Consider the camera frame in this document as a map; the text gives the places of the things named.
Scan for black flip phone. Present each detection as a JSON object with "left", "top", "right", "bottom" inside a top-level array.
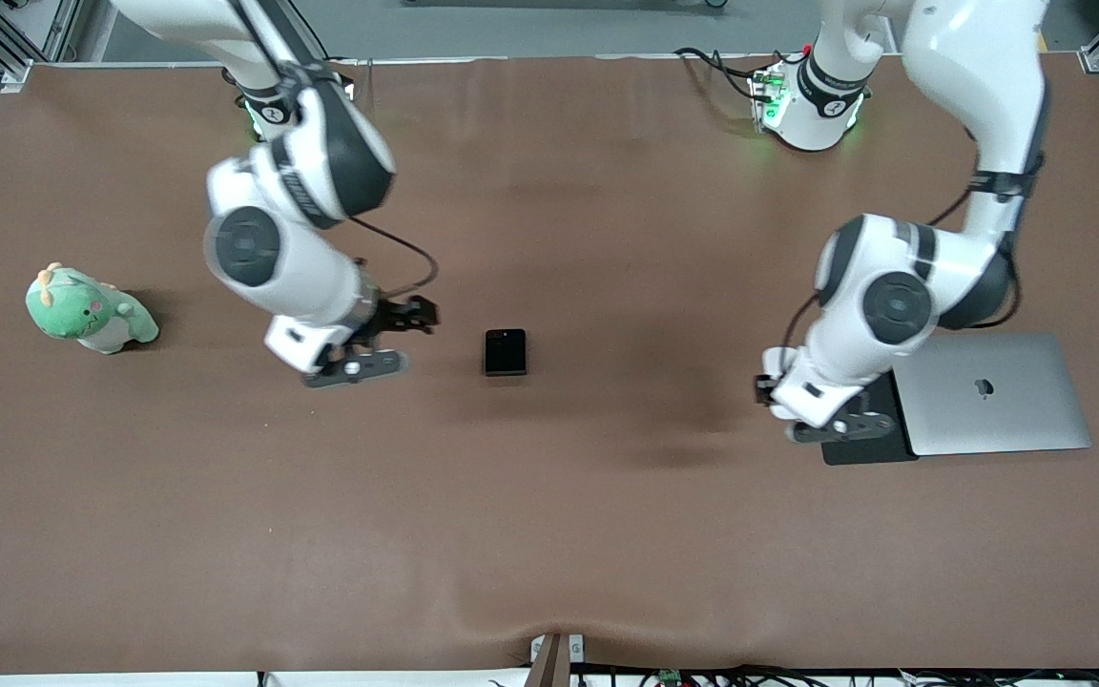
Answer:
[{"left": 485, "top": 328, "right": 529, "bottom": 377}]

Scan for black mouse pad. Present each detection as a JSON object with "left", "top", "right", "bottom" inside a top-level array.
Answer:
[{"left": 820, "top": 370, "right": 920, "bottom": 467}]

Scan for silver closed laptop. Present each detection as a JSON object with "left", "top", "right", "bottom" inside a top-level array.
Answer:
[{"left": 886, "top": 332, "right": 1092, "bottom": 457}]

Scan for green dinosaur plush toy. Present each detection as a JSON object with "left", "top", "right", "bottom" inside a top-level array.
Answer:
[{"left": 25, "top": 263, "right": 160, "bottom": 356}]

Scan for brown table cover mat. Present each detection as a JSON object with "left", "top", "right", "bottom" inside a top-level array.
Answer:
[{"left": 0, "top": 52, "right": 1099, "bottom": 675}]

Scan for black right arm wrist cable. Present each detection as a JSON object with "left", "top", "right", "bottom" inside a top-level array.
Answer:
[{"left": 347, "top": 216, "right": 441, "bottom": 302}]

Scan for grey metal bracket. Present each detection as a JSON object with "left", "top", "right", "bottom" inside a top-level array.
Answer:
[{"left": 529, "top": 633, "right": 586, "bottom": 665}]

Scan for black left arm base cables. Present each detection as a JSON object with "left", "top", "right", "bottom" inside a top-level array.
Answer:
[{"left": 674, "top": 43, "right": 808, "bottom": 104}]

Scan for brown mounting post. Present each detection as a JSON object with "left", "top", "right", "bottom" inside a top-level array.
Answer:
[{"left": 525, "top": 634, "right": 571, "bottom": 687}]

